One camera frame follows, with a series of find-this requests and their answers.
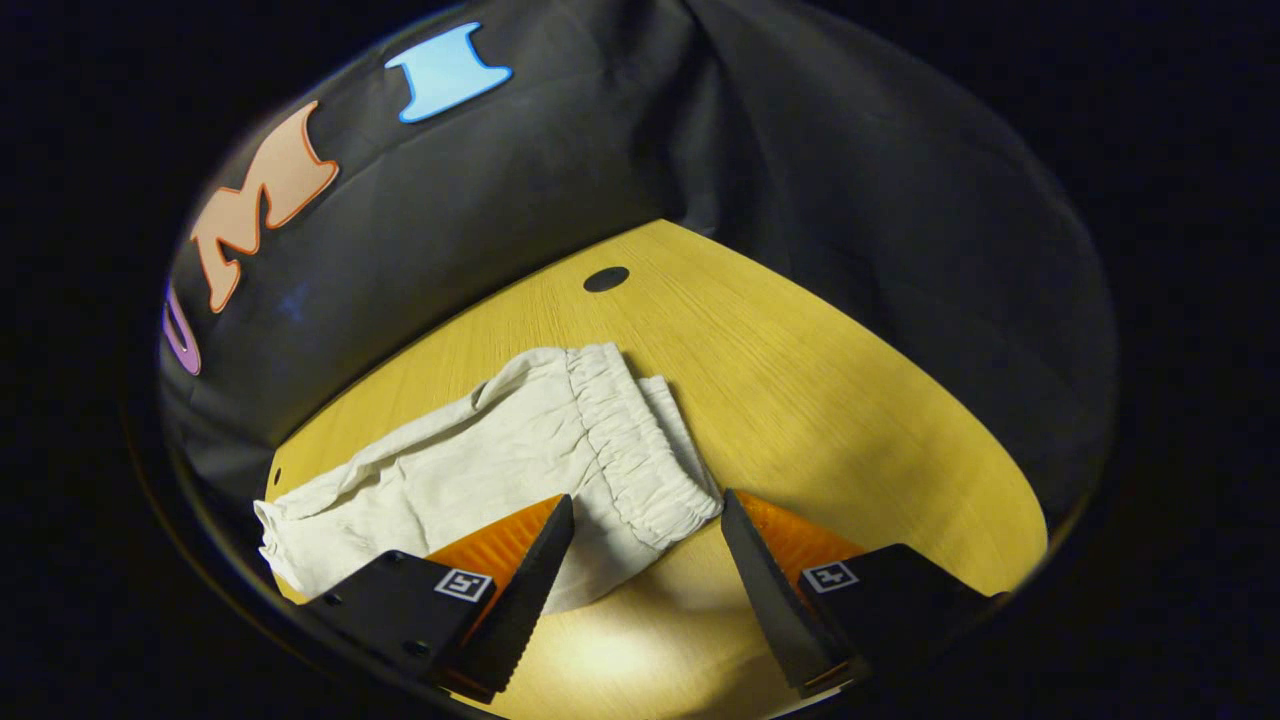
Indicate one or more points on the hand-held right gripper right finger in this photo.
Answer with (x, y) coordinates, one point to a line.
(775, 600)

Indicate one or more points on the white jeans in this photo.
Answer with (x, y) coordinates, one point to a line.
(480, 460)

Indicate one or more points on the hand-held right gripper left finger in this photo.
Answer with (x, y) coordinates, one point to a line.
(520, 600)

